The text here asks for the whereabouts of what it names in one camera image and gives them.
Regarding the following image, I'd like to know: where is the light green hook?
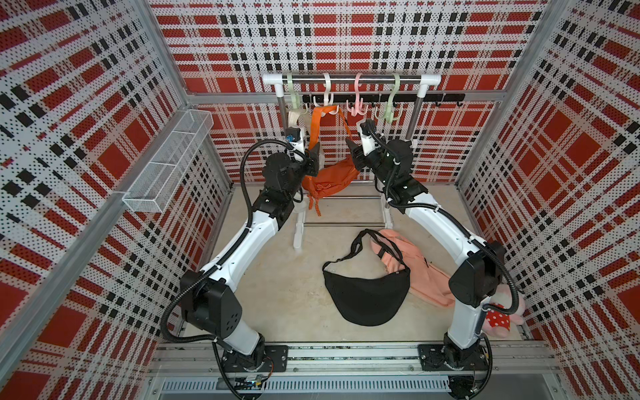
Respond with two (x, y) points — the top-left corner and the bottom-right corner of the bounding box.
(375, 73), (403, 124)
(286, 73), (309, 114)

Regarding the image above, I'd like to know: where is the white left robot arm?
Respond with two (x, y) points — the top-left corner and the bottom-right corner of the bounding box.
(160, 140), (320, 370)

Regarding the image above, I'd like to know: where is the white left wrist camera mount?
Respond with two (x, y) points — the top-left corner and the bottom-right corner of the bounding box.
(284, 127), (305, 163)

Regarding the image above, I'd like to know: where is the cream fabric bag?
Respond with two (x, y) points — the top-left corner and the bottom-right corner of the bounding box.
(288, 109), (312, 133)

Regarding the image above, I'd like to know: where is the pink plastic hook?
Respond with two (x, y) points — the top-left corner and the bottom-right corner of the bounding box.
(346, 73), (368, 118)

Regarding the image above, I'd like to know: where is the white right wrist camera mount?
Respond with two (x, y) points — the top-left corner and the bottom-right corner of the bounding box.
(357, 118), (379, 156)

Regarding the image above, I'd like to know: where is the pink fabric bag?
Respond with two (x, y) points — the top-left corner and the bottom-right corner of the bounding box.
(379, 229), (455, 308)

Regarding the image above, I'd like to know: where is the white plastic hook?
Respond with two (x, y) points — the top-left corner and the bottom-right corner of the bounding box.
(313, 73), (340, 117)

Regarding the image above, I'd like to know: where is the light green hook left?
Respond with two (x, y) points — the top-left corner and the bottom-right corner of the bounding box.
(286, 73), (309, 114)

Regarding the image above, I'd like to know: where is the white wire mesh basket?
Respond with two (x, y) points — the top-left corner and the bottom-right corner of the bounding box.
(123, 109), (213, 213)

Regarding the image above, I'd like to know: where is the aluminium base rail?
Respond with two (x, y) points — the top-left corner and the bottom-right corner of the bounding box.
(143, 341), (570, 399)

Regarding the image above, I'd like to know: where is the orange fabric bag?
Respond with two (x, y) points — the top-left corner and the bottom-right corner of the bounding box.
(303, 105), (360, 217)

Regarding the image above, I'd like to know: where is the black wall hook rail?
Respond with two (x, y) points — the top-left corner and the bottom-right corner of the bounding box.
(302, 93), (467, 104)

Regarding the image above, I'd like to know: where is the light green hook right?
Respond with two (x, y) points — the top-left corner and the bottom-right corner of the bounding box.
(375, 73), (403, 124)

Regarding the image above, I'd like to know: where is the white and steel garment rack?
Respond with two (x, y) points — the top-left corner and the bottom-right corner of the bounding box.
(244, 73), (441, 245)

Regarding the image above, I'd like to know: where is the pink plush toy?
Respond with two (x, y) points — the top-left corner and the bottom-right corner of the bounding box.
(483, 284), (526, 339)

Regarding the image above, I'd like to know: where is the black fabric bag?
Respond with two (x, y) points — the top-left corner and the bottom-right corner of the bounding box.
(322, 228), (411, 327)

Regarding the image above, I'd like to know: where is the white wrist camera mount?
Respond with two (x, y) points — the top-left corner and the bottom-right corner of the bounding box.
(357, 118), (379, 156)
(284, 127), (305, 163)

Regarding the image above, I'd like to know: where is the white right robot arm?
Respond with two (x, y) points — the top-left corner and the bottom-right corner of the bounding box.
(346, 136), (520, 371)

